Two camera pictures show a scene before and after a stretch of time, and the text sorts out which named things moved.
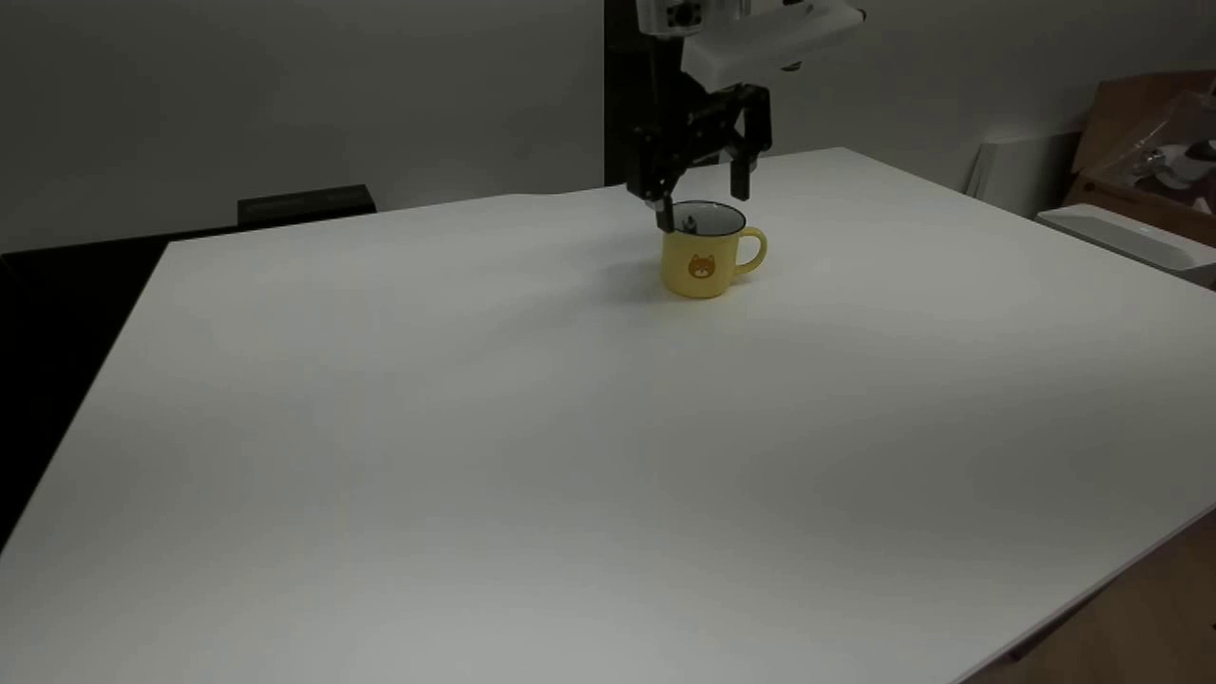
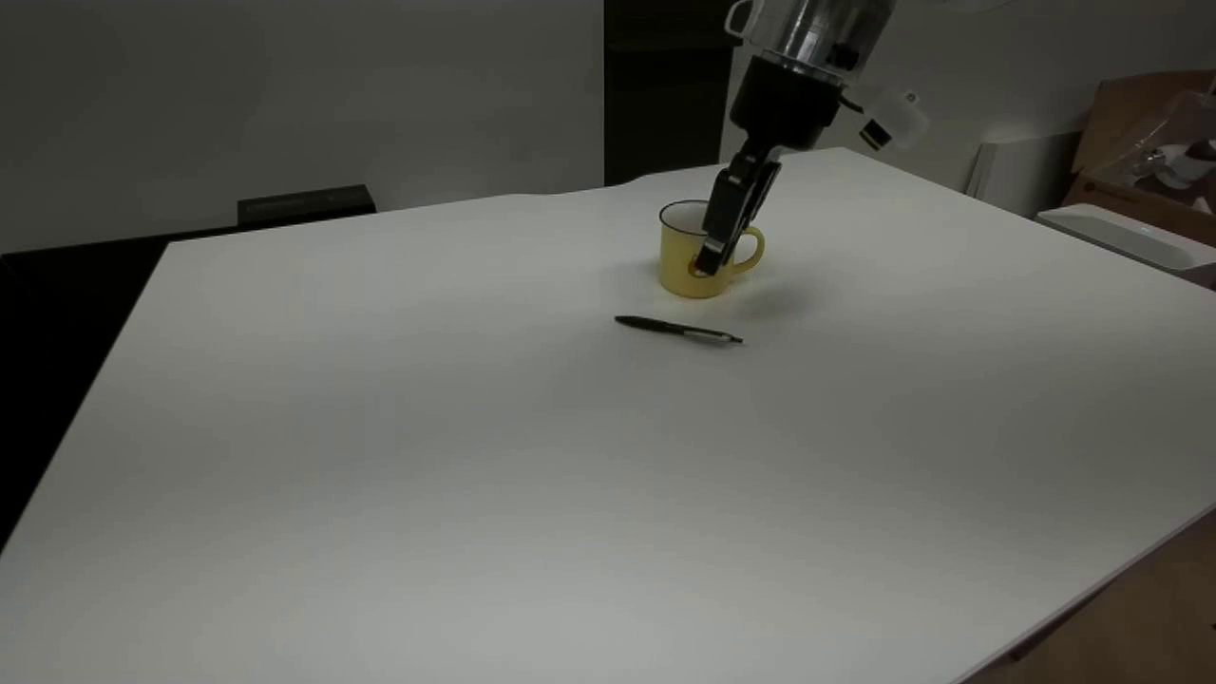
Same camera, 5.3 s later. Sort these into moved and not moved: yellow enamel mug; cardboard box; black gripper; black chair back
Moved: black gripper
Not moved: black chair back; cardboard box; yellow enamel mug
